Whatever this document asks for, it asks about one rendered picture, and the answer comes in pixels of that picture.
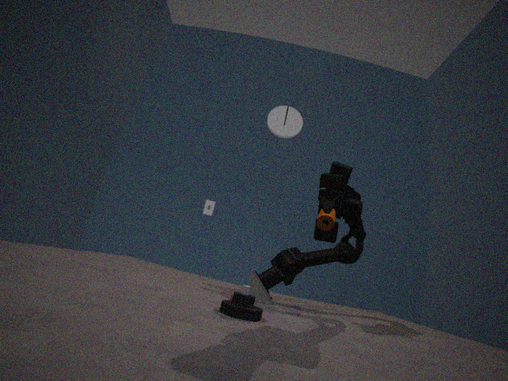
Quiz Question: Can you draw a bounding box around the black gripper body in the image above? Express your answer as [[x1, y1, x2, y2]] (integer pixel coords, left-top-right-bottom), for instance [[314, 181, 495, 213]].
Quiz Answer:
[[314, 173, 345, 243]]

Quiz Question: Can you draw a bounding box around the orange knob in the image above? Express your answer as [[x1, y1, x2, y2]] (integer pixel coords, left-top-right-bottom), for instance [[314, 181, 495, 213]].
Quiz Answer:
[[317, 209, 336, 231]]

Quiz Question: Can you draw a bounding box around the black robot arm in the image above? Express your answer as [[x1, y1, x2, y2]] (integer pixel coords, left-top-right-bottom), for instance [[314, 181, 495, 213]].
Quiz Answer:
[[256, 162, 366, 294]]

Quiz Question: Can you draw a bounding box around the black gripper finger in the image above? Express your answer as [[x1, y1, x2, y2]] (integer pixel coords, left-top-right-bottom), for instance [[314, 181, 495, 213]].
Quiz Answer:
[[315, 218, 338, 233], [318, 189, 342, 214]]

